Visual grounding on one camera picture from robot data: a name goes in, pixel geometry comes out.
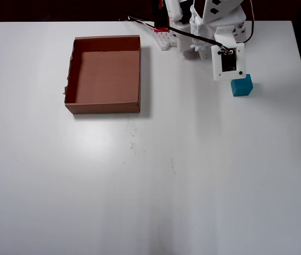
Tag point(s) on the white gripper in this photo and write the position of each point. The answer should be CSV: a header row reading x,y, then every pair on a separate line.
x,y
203,52

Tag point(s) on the blue cube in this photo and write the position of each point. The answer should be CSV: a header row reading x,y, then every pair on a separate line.
x,y
241,86

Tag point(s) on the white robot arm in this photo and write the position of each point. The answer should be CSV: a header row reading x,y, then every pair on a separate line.
x,y
219,10

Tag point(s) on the brown cardboard box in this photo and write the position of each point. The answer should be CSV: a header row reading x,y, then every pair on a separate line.
x,y
107,74

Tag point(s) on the black and red clamp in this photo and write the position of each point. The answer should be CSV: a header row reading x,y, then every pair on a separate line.
x,y
159,16

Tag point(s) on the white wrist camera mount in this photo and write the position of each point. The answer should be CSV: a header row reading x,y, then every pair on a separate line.
x,y
216,69

